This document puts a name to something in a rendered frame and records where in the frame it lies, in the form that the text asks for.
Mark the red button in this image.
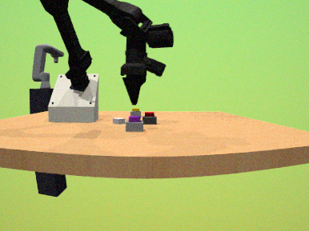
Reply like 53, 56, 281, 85
142, 112, 157, 125

